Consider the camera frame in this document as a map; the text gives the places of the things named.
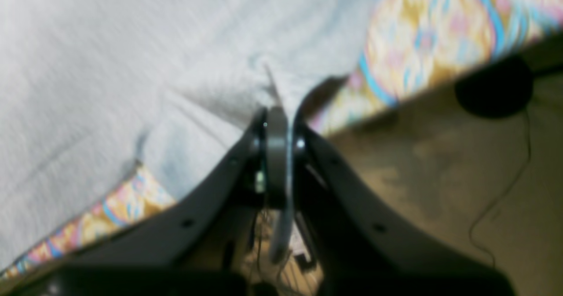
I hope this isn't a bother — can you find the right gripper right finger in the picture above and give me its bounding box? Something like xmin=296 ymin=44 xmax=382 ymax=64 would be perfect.
xmin=291 ymin=111 xmax=515 ymax=296

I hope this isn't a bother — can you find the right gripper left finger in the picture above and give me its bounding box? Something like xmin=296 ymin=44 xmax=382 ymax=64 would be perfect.
xmin=9 ymin=107 xmax=289 ymax=296

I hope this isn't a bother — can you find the grey T-shirt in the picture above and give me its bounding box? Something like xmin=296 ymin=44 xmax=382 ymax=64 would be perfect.
xmin=1 ymin=0 xmax=375 ymax=268

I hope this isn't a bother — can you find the black round stool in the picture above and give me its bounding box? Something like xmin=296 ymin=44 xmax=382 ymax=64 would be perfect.
xmin=455 ymin=57 xmax=534 ymax=118

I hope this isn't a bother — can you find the patterned tablecloth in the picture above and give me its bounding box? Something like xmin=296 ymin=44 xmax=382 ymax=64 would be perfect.
xmin=1 ymin=0 xmax=562 ymax=280

